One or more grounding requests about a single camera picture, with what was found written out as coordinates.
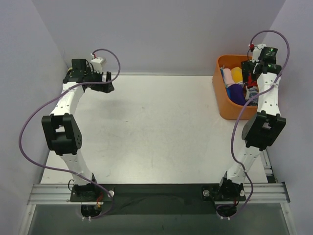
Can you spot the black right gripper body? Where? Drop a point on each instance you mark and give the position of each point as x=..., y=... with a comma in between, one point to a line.
x=248, y=67

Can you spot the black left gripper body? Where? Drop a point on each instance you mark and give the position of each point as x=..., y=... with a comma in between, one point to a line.
x=97, y=80

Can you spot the blue white patterned towel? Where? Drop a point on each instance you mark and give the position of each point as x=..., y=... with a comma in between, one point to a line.
x=251, y=92

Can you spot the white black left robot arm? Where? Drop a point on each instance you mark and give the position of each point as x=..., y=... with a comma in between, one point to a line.
x=62, y=133

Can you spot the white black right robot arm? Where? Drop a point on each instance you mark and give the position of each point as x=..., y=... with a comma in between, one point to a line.
x=260, y=131

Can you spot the red rolled towel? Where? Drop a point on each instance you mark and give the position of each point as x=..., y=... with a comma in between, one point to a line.
x=251, y=83

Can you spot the yellow rolled towel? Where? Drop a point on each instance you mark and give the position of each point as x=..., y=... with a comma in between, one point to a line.
x=237, y=75

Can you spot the pink rolled towel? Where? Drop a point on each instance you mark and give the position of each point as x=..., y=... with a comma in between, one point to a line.
x=227, y=77

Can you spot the purple rolled towel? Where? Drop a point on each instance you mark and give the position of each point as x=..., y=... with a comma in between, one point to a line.
x=236, y=94

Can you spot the blue rolled towel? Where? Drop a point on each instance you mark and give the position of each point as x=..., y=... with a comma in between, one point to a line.
x=228, y=93

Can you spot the orange plastic basket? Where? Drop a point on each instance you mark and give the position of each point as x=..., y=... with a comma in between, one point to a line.
x=227, y=109

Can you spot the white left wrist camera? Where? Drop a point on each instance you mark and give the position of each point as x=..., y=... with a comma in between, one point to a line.
x=98, y=64

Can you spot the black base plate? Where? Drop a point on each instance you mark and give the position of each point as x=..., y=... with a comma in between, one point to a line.
x=158, y=199

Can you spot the aluminium frame rail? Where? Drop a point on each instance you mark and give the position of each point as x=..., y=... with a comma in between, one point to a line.
x=58, y=194

